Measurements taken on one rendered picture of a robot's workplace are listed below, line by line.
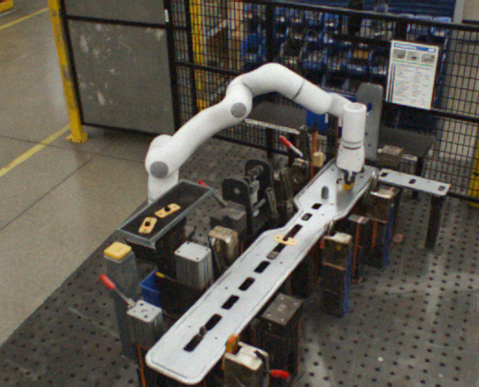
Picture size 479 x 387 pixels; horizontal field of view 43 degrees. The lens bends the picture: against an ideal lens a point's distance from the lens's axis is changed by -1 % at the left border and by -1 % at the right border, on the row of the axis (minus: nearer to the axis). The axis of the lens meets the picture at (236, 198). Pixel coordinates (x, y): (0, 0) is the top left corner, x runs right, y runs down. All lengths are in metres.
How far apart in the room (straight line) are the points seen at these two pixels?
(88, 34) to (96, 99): 0.54
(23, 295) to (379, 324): 2.16
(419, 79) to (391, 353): 1.24
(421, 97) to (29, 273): 2.45
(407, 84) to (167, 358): 1.70
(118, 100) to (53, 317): 2.82
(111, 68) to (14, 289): 1.95
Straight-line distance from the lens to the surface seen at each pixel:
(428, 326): 2.38
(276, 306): 1.89
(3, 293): 3.82
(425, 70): 2.85
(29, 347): 2.37
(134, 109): 4.96
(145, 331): 1.86
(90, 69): 5.04
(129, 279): 1.99
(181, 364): 1.78
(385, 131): 2.95
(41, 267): 3.93
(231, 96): 2.26
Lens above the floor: 2.29
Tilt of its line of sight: 32 degrees down
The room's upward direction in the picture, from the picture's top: 2 degrees counter-clockwise
